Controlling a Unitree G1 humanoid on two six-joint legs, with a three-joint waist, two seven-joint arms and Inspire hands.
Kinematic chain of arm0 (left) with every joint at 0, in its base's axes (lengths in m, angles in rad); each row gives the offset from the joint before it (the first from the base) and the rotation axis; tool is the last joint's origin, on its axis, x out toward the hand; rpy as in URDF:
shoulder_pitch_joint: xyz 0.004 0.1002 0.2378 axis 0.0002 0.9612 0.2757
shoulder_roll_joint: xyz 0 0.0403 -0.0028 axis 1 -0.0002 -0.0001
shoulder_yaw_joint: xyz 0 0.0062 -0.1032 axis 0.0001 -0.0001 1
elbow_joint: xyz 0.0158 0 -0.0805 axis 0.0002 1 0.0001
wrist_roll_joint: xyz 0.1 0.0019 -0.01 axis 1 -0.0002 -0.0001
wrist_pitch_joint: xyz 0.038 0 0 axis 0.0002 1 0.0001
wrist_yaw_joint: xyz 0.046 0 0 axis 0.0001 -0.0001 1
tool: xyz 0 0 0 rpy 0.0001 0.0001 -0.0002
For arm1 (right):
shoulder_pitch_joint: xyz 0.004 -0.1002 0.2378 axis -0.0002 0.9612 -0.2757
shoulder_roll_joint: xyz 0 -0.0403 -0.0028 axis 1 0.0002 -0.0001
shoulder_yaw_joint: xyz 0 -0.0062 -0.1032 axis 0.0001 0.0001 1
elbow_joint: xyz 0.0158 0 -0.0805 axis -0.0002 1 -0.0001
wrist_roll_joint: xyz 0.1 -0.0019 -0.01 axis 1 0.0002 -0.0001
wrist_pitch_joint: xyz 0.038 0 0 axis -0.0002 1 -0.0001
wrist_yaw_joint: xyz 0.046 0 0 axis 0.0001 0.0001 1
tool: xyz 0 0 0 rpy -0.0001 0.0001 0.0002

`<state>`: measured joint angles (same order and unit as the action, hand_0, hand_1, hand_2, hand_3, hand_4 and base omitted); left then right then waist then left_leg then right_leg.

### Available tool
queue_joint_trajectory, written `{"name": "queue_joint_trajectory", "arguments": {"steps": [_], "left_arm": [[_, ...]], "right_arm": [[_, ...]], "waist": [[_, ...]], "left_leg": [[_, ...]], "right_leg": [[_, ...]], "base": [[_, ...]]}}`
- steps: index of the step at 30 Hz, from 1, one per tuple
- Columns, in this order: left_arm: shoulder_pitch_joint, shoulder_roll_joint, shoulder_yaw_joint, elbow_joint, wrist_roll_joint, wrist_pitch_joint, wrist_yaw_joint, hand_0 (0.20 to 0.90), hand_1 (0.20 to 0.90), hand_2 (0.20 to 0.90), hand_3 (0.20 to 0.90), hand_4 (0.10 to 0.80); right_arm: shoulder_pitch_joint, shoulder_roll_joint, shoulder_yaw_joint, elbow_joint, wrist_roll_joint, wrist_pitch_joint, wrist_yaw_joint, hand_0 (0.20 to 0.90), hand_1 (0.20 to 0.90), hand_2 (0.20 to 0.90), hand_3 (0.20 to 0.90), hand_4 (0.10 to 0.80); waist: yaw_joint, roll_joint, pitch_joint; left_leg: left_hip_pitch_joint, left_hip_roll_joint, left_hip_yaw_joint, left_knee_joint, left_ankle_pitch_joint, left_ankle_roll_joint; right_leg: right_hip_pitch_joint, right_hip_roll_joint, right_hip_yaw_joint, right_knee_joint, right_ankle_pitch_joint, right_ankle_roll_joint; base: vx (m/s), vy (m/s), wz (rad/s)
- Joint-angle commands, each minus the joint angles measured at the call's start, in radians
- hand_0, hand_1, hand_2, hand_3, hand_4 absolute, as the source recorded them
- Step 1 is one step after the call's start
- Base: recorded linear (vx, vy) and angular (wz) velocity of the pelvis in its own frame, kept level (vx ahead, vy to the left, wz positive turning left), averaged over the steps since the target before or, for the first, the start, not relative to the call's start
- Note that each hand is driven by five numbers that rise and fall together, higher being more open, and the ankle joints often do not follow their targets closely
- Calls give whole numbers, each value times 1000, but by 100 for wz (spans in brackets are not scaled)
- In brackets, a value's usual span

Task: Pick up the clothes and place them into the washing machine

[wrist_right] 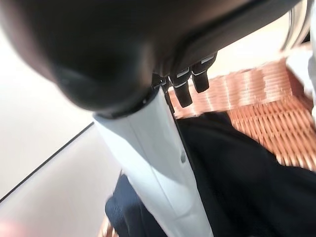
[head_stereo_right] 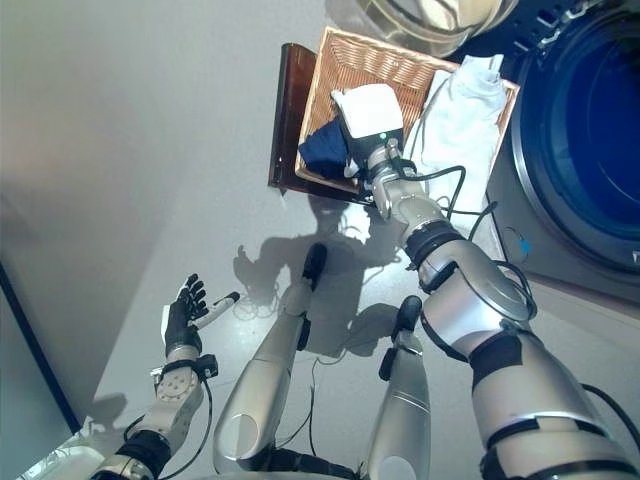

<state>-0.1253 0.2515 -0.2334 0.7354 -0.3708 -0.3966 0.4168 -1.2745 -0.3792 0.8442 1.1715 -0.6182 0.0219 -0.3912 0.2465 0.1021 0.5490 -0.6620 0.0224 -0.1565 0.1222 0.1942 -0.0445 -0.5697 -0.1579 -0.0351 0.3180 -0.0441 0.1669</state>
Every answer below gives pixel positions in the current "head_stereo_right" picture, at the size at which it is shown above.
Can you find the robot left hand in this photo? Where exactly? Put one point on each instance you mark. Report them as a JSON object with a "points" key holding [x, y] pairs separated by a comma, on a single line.
{"points": [[180, 325]]}

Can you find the white garment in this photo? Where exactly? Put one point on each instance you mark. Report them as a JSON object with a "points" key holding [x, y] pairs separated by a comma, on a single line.
{"points": [[460, 125]]}

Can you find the blue garment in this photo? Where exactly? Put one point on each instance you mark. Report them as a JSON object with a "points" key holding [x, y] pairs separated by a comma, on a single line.
{"points": [[325, 150]]}

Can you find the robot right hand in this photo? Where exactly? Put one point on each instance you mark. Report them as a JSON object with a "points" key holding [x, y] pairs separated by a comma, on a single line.
{"points": [[372, 112]]}

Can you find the grey front-load washing machine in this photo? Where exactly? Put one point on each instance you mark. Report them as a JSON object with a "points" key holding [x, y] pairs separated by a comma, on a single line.
{"points": [[575, 150]]}

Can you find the silver robot right leg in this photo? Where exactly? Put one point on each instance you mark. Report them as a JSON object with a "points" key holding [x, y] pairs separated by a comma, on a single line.
{"points": [[405, 400]]}

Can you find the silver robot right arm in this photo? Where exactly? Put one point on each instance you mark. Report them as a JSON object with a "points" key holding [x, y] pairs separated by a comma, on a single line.
{"points": [[465, 280]]}

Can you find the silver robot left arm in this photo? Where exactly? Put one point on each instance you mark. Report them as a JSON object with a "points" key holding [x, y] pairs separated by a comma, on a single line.
{"points": [[175, 395]]}

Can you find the wicker laundry basket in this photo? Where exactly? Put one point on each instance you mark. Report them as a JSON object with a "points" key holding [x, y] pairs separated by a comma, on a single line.
{"points": [[380, 65]]}

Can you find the round glass washer door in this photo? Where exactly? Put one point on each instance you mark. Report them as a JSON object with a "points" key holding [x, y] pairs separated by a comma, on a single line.
{"points": [[425, 30]]}

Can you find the silver robot leg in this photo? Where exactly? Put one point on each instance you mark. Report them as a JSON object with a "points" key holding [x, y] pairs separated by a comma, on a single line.
{"points": [[405, 400], [260, 390]]}

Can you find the silver robot left leg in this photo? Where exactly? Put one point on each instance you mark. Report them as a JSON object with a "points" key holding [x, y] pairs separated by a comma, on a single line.
{"points": [[260, 390]]}

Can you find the dark brown wooden stool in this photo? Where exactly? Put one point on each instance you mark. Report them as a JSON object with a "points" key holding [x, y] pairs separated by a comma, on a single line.
{"points": [[287, 125]]}

